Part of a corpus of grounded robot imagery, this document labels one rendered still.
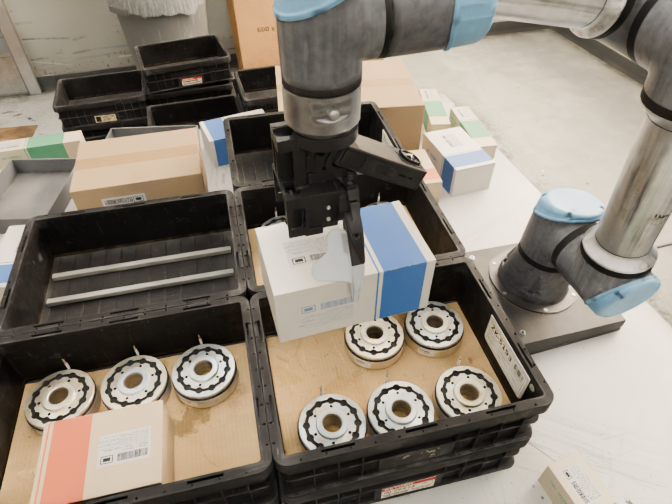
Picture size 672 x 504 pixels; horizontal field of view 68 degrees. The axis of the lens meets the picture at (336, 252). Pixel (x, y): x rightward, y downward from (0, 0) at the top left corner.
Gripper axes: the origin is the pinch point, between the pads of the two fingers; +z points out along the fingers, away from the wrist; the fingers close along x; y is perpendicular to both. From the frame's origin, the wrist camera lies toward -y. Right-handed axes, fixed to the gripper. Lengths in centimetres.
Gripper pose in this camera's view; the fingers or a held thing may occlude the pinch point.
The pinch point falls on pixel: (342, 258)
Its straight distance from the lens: 64.0
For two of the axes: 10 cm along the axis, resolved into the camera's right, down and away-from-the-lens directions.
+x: 2.9, 6.7, -6.8
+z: 0.1, 7.1, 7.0
